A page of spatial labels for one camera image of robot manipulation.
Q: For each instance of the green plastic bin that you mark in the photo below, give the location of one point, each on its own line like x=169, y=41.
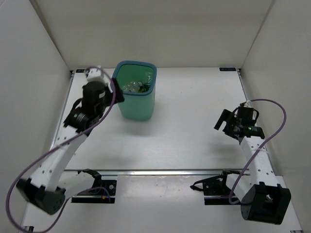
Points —
x=137, y=106

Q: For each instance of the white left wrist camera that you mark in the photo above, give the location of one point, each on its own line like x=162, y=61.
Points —
x=94, y=74

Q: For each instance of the right corner label sticker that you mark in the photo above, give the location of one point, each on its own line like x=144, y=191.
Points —
x=227, y=69

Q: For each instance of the black label small bottle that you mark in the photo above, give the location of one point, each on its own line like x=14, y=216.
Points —
x=134, y=86

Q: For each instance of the aluminium table edge rail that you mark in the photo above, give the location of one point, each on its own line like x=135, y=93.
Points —
x=160, y=171

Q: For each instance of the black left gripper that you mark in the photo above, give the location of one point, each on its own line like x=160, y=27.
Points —
x=119, y=97

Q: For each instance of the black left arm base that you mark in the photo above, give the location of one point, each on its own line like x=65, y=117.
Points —
x=103, y=190

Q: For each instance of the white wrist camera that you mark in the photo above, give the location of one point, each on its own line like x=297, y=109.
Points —
x=246, y=104
x=94, y=74

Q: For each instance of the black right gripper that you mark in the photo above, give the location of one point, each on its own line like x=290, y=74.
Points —
x=228, y=117

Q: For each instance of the green label clear bottle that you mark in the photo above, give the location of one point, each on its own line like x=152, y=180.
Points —
x=146, y=85

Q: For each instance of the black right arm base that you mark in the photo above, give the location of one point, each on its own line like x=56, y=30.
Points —
x=214, y=188

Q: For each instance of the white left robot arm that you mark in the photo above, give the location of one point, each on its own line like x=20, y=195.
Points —
x=43, y=188

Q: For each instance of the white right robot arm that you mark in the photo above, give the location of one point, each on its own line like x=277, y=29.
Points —
x=262, y=198

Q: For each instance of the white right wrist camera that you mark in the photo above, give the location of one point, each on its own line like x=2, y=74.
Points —
x=246, y=104

